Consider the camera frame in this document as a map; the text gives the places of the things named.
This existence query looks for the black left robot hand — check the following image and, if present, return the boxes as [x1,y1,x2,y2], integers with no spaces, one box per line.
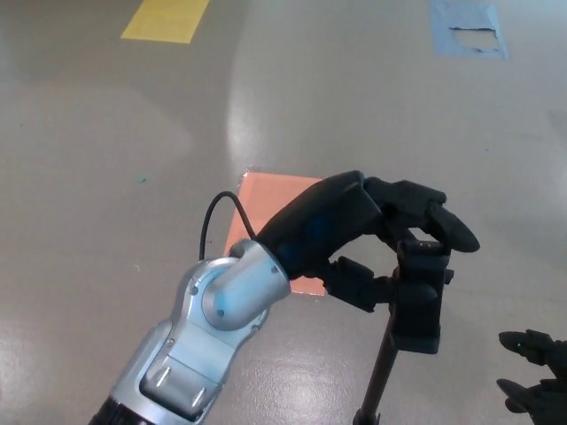
[255,170,481,314]

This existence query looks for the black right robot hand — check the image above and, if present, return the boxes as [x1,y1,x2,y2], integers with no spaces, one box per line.
[495,328,567,425]

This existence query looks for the black phone stand tripod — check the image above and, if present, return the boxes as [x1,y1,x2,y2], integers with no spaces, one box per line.
[353,238,455,425]

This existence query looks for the orange paper sheet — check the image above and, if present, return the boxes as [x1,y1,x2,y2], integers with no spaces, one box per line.
[223,172,330,297]

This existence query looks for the yellow paper sheet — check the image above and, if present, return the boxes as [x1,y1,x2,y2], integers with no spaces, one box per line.
[120,0,212,45]

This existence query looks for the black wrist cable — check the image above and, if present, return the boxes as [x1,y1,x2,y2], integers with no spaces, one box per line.
[198,190,258,260]

